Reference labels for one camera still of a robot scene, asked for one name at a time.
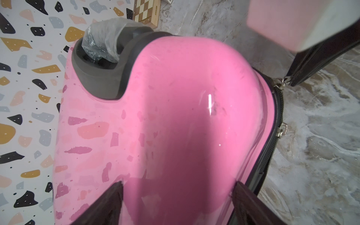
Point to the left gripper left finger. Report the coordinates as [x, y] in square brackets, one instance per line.
[106, 209]

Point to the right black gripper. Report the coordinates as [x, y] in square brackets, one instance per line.
[310, 61]

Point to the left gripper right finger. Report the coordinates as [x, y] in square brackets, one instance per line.
[249, 210]

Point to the pink hard-shell suitcase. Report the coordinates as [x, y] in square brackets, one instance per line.
[178, 120]

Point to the wooden chessboard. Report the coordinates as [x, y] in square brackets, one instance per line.
[147, 12]

